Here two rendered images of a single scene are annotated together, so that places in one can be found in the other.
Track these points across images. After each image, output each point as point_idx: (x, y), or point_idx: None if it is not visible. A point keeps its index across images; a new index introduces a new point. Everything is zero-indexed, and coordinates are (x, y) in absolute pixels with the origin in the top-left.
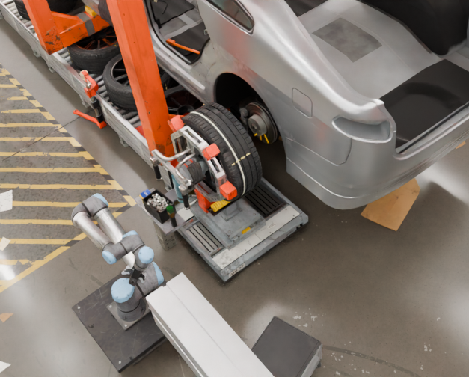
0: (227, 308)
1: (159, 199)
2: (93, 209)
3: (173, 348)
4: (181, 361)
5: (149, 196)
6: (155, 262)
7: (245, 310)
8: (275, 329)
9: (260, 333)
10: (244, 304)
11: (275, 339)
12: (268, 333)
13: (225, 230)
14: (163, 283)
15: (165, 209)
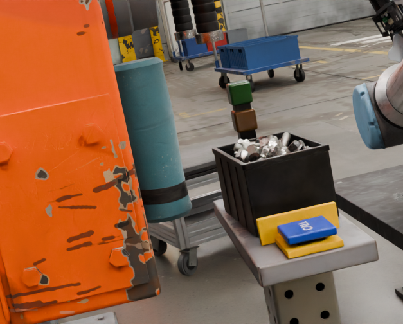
0: (245, 316)
1: (255, 144)
2: None
3: None
4: None
5: (292, 161)
6: (359, 92)
7: (208, 311)
8: (182, 164)
9: (210, 284)
10: (200, 319)
11: (194, 158)
12: (198, 161)
13: (108, 321)
14: (374, 206)
15: (254, 138)
